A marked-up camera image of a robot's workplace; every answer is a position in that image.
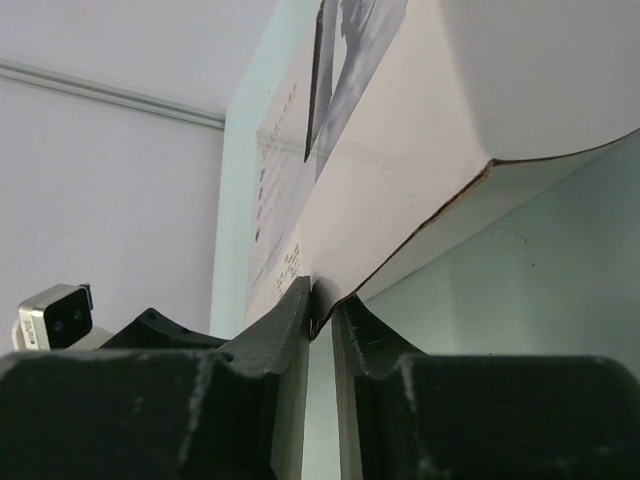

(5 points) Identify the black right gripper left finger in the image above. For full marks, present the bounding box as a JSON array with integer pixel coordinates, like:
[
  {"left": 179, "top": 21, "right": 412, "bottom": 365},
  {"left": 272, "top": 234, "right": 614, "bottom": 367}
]
[{"left": 1, "top": 277, "right": 311, "bottom": 479}]

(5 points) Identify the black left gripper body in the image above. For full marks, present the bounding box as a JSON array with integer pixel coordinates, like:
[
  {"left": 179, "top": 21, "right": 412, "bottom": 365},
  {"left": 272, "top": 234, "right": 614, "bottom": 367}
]
[{"left": 100, "top": 308, "right": 226, "bottom": 349}]

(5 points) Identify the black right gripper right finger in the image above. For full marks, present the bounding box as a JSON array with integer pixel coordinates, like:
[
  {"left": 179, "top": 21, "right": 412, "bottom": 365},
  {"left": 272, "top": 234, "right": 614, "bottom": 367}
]
[{"left": 332, "top": 297, "right": 639, "bottom": 479}]

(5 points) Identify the white box with black tray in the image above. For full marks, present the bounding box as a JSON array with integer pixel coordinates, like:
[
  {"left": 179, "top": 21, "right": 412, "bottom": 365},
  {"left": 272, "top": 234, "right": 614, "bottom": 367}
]
[{"left": 244, "top": 1, "right": 639, "bottom": 326}]

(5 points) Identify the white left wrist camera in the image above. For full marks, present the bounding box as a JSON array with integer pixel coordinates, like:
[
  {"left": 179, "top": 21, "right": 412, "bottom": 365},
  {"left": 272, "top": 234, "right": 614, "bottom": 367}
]
[{"left": 11, "top": 283, "right": 114, "bottom": 351}]

